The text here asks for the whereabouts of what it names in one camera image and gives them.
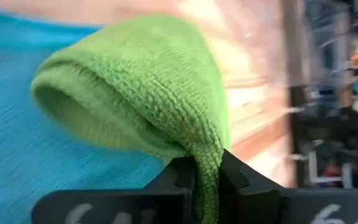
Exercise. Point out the black aluminium table frame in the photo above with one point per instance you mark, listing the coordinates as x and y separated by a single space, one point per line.
297 140

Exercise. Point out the green microfiber towel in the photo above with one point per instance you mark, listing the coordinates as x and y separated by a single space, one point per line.
151 81

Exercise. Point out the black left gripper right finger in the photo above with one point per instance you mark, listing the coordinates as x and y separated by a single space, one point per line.
275 207

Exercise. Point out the turquoise microfiber towel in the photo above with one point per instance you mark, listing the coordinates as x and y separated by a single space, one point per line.
11 124

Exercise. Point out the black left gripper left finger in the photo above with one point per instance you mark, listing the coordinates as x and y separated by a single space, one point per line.
120 207

